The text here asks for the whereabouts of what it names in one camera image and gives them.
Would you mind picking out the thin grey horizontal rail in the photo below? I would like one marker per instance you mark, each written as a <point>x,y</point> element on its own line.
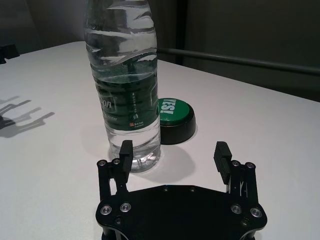
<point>237,60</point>

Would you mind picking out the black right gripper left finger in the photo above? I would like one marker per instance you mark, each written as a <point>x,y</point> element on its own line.
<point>125,162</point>

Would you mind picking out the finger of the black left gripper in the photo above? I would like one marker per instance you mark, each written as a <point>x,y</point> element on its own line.
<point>11,51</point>

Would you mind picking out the green YES button black base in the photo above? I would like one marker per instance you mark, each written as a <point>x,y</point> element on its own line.
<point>177,117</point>

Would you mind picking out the dark vertical post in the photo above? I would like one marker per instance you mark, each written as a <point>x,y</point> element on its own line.
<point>186,25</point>

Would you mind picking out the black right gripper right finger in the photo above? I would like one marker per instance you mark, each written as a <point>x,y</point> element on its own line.
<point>222,162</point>

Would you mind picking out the clear water bottle green label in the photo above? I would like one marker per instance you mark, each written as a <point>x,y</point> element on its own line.
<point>125,75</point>

